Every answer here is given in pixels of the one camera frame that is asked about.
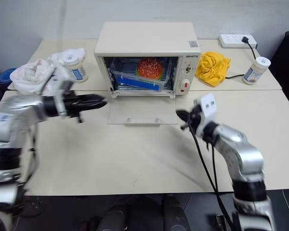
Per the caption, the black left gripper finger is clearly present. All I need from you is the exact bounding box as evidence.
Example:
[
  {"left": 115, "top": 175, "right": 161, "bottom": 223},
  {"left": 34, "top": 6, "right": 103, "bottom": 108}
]
[
  {"left": 85, "top": 101, "right": 108, "bottom": 111},
  {"left": 84, "top": 94, "right": 105, "bottom": 103}
]

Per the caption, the white jar blue label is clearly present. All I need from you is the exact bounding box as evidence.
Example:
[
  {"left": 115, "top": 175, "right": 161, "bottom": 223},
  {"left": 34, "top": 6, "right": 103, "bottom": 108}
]
[
  {"left": 242, "top": 56, "right": 272, "bottom": 86},
  {"left": 63, "top": 54, "right": 89, "bottom": 83}
]

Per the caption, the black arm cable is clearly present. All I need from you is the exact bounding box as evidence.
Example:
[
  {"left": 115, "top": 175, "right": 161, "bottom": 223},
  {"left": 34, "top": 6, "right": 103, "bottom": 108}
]
[
  {"left": 23, "top": 124, "right": 39, "bottom": 190},
  {"left": 188, "top": 120, "right": 235, "bottom": 231}
]

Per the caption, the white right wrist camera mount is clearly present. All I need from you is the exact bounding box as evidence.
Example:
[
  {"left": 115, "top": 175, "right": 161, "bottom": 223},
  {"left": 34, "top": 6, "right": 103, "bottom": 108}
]
[{"left": 195, "top": 93, "right": 219, "bottom": 137}]

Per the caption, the white crumpled cloth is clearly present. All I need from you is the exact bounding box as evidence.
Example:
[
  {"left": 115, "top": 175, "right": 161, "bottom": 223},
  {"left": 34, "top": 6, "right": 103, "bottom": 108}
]
[{"left": 9, "top": 48, "right": 86, "bottom": 96}]

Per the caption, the blue round object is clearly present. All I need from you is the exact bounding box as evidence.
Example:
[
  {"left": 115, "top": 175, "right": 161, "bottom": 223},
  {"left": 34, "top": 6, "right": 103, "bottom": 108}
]
[{"left": 0, "top": 68, "right": 17, "bottom": 85}]

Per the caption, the white power strip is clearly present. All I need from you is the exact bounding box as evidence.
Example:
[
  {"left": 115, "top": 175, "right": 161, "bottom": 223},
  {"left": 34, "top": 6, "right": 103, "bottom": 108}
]
[{"left": 219, "top": 33, "right": 258, "bottom": 49}]

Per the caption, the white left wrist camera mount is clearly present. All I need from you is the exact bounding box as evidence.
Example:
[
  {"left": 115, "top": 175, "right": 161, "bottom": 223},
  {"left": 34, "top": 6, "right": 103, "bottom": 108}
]
[{"left": 47, "top": 68, "right": 75, "bottom": 119}]

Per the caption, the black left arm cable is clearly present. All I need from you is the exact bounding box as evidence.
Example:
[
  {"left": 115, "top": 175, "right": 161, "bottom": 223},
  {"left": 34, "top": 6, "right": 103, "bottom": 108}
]
[{"left": 23, "top": 124, "right": 39, "bottom": 190}]

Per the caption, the orange sesame burger bun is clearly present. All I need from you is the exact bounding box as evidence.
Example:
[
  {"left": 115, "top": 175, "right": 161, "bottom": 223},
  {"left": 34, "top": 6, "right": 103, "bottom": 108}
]
[{"left": 136, "top": 57, "right": 164, "bottom": 79}]

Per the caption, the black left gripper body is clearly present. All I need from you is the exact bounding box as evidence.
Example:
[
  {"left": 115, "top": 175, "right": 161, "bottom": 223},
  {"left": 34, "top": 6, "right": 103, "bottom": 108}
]
[{"left": 62, "top": 91, "right": 88, "bottom": 124}]

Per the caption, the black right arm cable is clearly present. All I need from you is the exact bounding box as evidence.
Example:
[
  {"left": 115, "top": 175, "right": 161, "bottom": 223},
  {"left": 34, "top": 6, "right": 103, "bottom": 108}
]
[{"left": 188, "top": 120, "right": 235, "bottom": 231}]

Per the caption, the cream toaster oven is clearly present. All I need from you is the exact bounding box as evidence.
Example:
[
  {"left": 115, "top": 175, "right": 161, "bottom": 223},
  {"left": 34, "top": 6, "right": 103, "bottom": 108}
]
[{"left": 94, "top": 21, "right": 202, "bottom": 99}]

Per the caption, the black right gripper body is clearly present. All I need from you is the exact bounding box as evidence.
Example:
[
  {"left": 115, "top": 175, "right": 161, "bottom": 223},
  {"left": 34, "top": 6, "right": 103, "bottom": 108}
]
[{"left": 188, "top": 103, "right": 203, "bottom": 134}]

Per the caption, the clear food container blue lid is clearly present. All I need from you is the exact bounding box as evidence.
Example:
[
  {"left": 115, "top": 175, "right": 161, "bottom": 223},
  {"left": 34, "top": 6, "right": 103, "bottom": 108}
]
[{"left": 110, "top": 58, "right": 173, "bottom": 93}]

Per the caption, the glass oven door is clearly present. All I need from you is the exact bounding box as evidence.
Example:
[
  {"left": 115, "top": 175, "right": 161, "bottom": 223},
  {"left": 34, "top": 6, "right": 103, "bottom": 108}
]
[{"left": 107, "top": 92, "right": 179, "bottom": 127}]

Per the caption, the yellow crumpled cloth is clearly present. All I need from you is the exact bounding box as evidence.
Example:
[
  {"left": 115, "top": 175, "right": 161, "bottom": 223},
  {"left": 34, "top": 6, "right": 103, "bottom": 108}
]
[{"left": 195, "top": 51, "right": 231, "bottom": 88}]

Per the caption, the black plug with cable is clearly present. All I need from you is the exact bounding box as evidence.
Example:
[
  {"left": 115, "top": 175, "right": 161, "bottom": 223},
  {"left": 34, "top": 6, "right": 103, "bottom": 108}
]
[{"left": 225, "top": 36, "right": 263, "bottom": 80}]

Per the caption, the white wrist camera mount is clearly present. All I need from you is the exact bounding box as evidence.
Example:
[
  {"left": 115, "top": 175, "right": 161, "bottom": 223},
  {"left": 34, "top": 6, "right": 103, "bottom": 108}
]
[
  {"left": 47, "top": 68, "right": 75, "bottom": 119},
  {"left": 195, "top": 93, "right": 219, "bottom": 137}
]

